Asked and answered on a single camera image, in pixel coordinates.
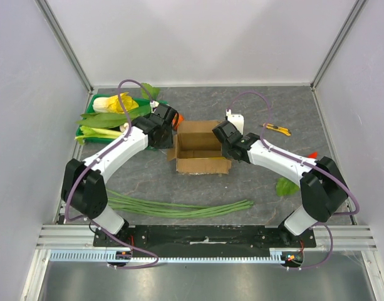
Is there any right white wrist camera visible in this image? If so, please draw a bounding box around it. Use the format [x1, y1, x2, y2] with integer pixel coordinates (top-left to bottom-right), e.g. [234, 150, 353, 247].
[226, 108, 244, 134]

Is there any yellow napa cabbage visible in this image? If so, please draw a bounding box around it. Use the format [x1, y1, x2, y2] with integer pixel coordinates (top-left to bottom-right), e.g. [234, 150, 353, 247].
[92, 92, 139, 114]

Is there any white slotted cable duct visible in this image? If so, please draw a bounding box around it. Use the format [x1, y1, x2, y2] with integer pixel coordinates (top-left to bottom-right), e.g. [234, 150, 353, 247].
[49, 248, 291, 264]

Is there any green bok choy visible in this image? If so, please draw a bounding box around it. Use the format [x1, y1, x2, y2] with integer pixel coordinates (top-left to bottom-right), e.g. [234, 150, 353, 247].
[75, 125, 122, 145]

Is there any green long beans bunch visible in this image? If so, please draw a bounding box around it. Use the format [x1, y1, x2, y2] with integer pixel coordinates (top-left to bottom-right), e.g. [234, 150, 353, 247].
[106, 189, 254, 219]

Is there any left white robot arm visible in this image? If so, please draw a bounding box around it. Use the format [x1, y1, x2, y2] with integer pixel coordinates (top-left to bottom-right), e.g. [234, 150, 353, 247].
[61, 103, 179, 235]

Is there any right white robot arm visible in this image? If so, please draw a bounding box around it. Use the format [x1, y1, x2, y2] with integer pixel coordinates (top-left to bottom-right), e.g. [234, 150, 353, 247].
[212, 120, 349, 236]

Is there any yellow utility knife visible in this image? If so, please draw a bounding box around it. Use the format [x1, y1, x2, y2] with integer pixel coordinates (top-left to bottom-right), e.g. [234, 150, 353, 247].
[261, 124, 291, 137]

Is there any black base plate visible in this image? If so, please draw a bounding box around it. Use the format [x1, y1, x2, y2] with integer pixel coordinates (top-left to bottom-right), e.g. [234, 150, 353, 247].
[93, 224, 318, 251]

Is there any white mushroom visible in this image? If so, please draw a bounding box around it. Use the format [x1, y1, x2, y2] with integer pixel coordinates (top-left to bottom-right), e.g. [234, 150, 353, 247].
[120, 123, 129, 132]

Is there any green leafy vegetable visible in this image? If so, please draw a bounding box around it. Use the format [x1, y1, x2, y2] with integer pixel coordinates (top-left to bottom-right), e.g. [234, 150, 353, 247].
[76, 105, 151, 129]

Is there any green leaf behind tray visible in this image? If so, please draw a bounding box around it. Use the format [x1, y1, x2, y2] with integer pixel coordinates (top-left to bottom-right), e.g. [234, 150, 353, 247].
[141, 83, 160, 100]

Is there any green lettuce leaf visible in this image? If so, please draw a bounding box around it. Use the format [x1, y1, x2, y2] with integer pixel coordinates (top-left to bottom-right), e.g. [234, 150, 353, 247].
[276, 177, 300, 197]

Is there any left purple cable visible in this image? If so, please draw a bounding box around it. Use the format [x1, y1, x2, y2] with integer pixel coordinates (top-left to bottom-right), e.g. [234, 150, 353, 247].
[65, 79, 160, 270]

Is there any orange toy pumpkin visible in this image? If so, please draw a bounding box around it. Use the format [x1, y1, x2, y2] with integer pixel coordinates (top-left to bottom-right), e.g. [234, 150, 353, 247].
[172, 114, 184, 131]

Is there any brown cardboard express box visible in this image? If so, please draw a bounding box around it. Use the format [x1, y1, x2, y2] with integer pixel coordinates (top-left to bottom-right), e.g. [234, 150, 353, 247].
[167, 120, 231, 174]

